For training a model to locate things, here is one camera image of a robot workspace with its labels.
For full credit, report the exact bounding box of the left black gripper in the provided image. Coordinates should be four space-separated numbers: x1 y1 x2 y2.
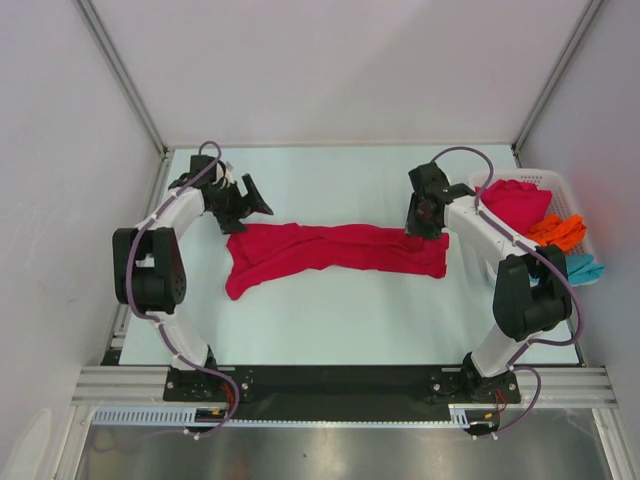
208 174 272 234

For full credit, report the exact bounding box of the magenta red t shirt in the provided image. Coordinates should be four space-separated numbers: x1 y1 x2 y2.
481 179 552 234
225 223 450 300

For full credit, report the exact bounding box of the white plastic laundry basket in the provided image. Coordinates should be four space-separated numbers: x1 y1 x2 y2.
489 169 595 257

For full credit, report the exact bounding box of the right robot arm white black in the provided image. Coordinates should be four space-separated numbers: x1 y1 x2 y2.
405 162 573 401

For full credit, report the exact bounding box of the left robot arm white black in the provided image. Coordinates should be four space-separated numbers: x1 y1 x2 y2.
112 153 273 400

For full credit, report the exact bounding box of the orange t shirt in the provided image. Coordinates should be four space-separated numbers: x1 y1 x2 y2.
527 214 587 254

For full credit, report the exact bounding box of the teal t shirt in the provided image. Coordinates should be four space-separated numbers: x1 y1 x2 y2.
529 252 606 288

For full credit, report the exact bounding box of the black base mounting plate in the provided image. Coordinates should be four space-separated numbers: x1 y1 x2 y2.
163 365 521 421

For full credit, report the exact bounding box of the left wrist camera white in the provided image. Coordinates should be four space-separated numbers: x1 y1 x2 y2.
214 161 235 189

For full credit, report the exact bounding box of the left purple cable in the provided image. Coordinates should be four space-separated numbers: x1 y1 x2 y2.
125 141 242 441

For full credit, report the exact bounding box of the purple cable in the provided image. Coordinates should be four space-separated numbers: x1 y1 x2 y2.
125 141 242 441
430 146 584 441

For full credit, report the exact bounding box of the white slotted cable duct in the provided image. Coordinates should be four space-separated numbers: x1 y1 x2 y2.
92 406 497 429

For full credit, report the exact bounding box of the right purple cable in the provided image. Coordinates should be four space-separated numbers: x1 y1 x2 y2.
430 146 584 441

